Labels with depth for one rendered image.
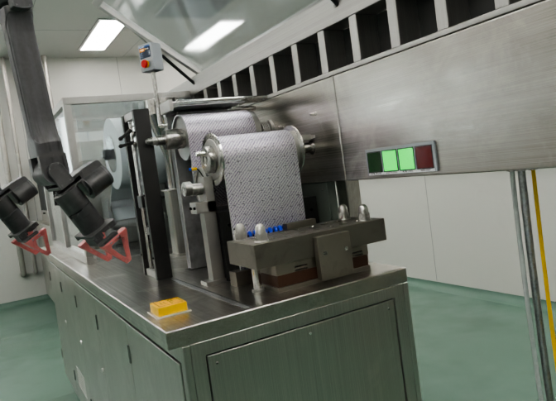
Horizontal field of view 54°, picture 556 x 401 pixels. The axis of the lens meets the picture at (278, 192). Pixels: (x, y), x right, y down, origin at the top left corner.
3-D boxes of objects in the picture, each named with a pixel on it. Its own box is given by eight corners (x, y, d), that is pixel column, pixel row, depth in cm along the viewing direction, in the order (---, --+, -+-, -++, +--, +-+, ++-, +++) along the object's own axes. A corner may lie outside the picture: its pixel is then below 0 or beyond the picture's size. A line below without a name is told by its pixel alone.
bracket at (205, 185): (199, 285, 157) (184, 179, 155) (220, 280, 160) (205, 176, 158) (205, 287, 152) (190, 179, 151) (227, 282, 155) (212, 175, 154)
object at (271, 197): (233, 241, 149) (223, 174, 148) (305, 226, 160) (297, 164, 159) (233, 241, 149) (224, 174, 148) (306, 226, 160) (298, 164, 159)
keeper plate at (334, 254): (318, 279, 138) (312, 236, 138) (349, 271, 143) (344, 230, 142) (323, 281, 136) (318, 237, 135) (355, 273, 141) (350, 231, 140)
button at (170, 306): (150, 312, 131) (149, 303, 131) (178, 306, 134) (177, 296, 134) (159, 318, 125) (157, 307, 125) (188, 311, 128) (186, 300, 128)
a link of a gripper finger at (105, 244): (130, 250, 129) (106, 220, 125) (145, 251, 124) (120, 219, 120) (108, 270, 125) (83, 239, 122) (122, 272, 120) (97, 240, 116)
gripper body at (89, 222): (99, 225, 130) (80, 200, 127) (119, 224, 122) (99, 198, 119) (78, 242, 126) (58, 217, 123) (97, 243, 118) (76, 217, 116)
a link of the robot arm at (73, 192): (46, 195, 119) (56, 194, 115) (71, 177, 123) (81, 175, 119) (66, 220, 122) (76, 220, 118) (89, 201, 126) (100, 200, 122)
